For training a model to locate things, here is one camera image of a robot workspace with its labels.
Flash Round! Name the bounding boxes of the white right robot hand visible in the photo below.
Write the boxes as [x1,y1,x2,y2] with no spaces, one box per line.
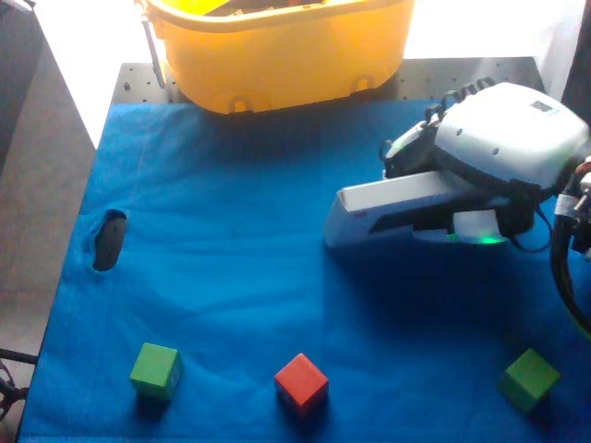
[379,76,591,246]

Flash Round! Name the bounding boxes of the white box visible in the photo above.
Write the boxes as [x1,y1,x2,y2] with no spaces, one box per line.
[322,171,468,251]

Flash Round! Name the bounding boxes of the yellow plastic basket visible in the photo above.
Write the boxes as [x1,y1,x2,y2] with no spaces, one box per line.
[136,0,416,115]

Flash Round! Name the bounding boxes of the green cube block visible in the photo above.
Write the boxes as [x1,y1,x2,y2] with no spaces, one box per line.
[128,341,184,400]
[497,348,562,413]

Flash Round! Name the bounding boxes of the blue cloth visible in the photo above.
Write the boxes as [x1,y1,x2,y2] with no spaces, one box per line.
[18,99,591,443]

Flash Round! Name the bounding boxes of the red cube block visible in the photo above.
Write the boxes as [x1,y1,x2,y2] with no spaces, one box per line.
[273,353,331,417]

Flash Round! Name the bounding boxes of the black cable bundle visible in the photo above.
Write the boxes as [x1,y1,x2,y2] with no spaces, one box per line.
[0,348,41,422]

